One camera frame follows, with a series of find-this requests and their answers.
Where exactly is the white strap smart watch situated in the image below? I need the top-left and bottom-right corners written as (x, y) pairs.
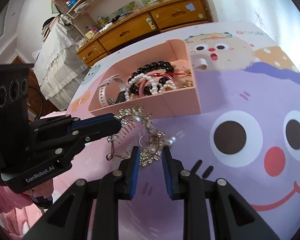
top-left (98, 74), bottom-right (126, 107)

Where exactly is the gold rhinestone hair comb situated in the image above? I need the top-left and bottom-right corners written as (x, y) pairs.
top-left (106, 106), bottom-right (176, 167)

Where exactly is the black bead bracelet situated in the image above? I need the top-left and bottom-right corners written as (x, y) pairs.
top-left (127, 61), bottom-right (175, 97)

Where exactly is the long pearl necklace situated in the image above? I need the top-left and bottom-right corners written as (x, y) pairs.
top-left (123, 73), bottom-right (177, 102)

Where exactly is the pink plastic tray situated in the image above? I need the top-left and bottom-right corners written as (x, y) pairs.
top-left (88, 39), bottom-right (202, 119)

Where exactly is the red string bracelet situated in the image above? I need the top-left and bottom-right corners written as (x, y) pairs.
top-left (149, 71), bottom-right (191, 81)

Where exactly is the gold earring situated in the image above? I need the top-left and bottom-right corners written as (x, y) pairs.
top-left (181, 80), bottom-right (193, 88)

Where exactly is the person's hand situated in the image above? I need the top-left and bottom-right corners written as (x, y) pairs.
top-left (23, 179), bottom-right (54, 209)

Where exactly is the white lace covered furniture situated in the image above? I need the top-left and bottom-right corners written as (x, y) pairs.
top-left (33, 20), bottom-right (89, 111)

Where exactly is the wooden desk with drawers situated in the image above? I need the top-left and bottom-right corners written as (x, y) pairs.
top-left (76, 0), bottom-right (213, 67)

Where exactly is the white floral curtain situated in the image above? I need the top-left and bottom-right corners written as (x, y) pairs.
top-left (212, 0), bottom-right (300, 68)

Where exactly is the black camera box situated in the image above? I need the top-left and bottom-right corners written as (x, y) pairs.
top-left (0, 63), bottom-right (33, 173)

